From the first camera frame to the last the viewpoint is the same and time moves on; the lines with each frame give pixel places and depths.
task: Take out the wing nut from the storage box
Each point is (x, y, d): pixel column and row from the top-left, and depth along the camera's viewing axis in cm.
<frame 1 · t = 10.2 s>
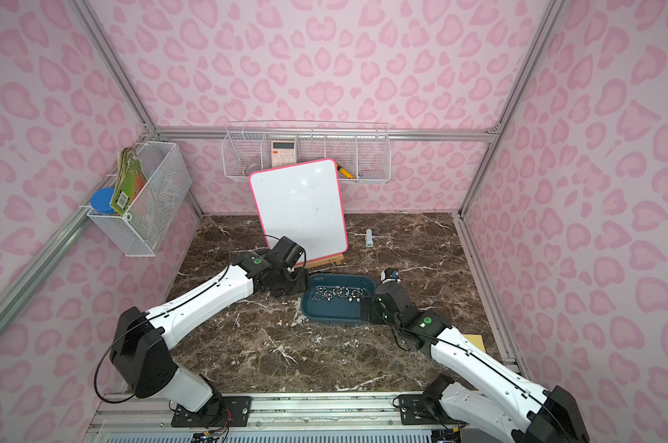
left hand: (302, 280, 83), fingers open
right hand: (371, 302, 80), fingers open
teal plastic storage box: (336, 297, 97), on the table
pink framed whiteboard: (302, 202, 93), point 25 cm above the table
wooden easel stand: (328, 260, 100), point 6 cm above the table

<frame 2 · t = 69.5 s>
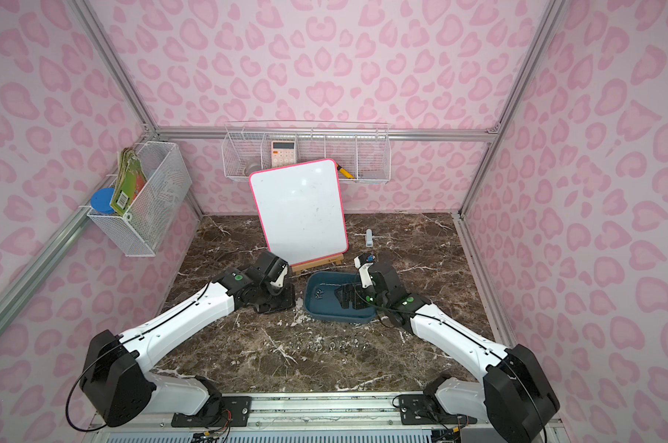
left hand: (298, 297, 81), fingers closed
right hand: (345, 289, 82), fingers open
the named things where they were.

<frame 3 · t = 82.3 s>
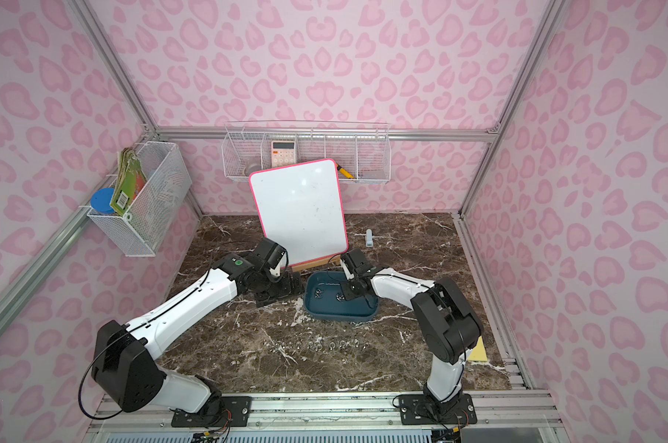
left hand: (292, 288, 82), fingers open
right hand: (347, 286, 95), fingers closed
the named things where they were.

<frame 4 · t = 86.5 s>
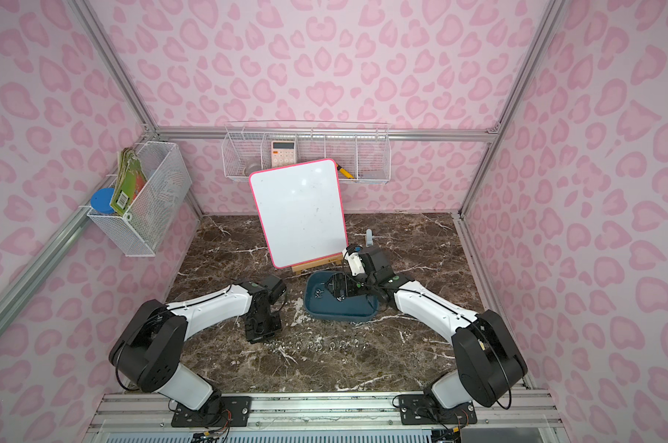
left hand: (276, 334, 87), fingers closed
right hand: (335, 283, 84), fingers open
the named things where they were.

